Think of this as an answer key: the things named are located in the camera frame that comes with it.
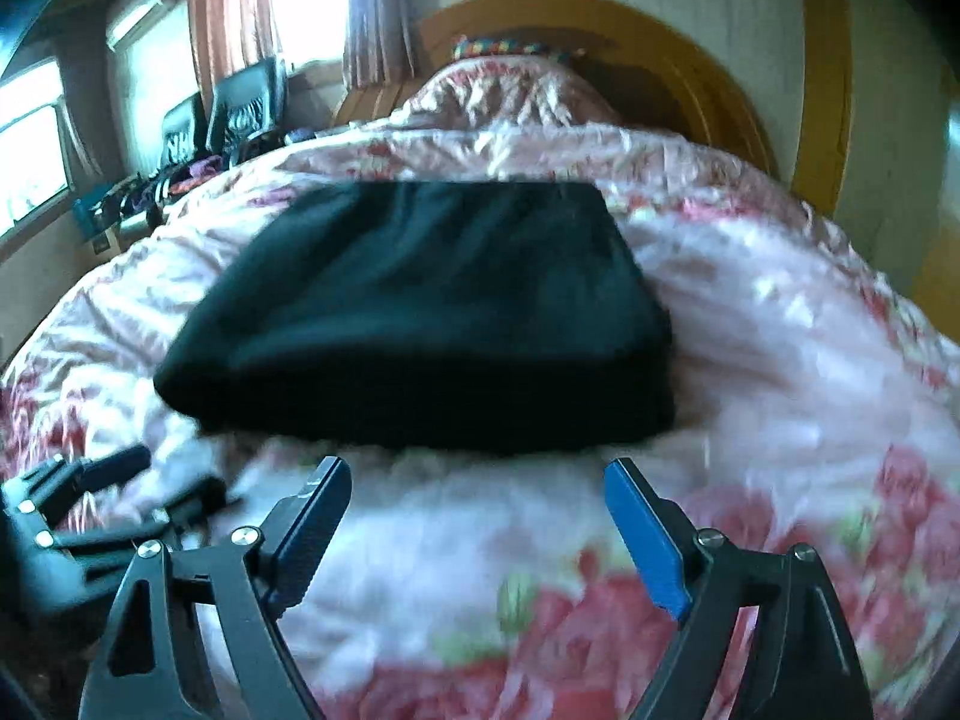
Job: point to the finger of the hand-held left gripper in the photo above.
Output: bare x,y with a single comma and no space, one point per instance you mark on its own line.
124,461
191,499

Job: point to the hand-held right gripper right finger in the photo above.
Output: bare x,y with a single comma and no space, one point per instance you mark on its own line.
646,541

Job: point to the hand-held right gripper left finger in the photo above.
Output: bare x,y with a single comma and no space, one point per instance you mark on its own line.
315,534

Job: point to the black pants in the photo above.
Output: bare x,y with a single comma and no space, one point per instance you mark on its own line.
420,315

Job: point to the pink floral quilt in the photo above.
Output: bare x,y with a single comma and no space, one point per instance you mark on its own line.
787,390

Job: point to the dark cloth pile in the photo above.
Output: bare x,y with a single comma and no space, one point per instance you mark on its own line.
196,169

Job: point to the small black office chair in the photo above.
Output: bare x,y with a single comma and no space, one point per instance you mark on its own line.
184,131

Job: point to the large black office chair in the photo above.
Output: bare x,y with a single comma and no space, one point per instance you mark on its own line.
247,109

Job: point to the sheer pink curtain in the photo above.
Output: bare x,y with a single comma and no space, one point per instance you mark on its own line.
232,15

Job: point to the wooden arched headboard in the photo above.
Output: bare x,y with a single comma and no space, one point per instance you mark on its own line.
675,60

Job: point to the multicoloured checked pillow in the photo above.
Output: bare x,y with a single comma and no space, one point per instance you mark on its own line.
517,46

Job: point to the grey-purple curtain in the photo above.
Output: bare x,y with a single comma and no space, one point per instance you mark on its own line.
379,15

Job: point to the white wall air conditioner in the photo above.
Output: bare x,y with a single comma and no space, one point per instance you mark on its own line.
136,19

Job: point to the wooden wall panel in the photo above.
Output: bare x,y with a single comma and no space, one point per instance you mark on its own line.
825,75

